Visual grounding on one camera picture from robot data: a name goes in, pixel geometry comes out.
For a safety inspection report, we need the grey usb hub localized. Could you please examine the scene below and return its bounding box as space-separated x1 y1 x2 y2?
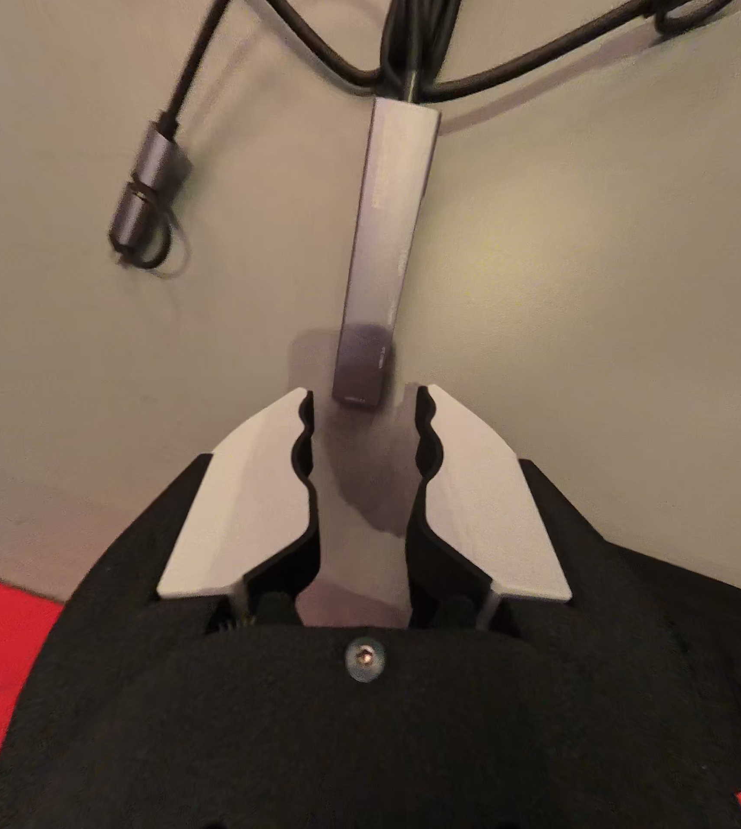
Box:
331 96 444 410

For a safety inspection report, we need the black hub cable grey plug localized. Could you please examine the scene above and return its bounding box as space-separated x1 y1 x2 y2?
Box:
106 0 463 281

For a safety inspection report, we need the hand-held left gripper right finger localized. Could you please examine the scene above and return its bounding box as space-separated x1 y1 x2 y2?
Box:
408 383 573 628

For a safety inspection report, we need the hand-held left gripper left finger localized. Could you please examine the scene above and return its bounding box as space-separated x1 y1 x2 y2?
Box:
155 387 319 624

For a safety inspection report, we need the black usb-c cable orange plug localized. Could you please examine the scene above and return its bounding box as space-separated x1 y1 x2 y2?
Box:
265 0 735 104

